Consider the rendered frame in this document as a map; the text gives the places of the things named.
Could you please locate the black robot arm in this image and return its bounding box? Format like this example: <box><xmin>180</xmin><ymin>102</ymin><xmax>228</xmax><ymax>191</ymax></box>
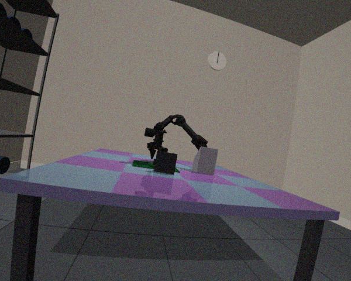
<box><xmin>144</xmin><ymin>114</ymin><xmax>208</xmax><ymax>150</ymax></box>

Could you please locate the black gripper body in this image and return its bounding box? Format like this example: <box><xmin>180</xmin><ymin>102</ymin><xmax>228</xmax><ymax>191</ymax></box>
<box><xmin>149</xmin><ymin>138</ymin><xmax>168</xmax><ymax>152</ymax></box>

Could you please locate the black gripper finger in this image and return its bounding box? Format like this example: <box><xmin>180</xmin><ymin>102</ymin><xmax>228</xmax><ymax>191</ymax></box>
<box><xmin>148</xmin><ymin>149</ymin><xmax>156</xmax><ymax>159</ymax></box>

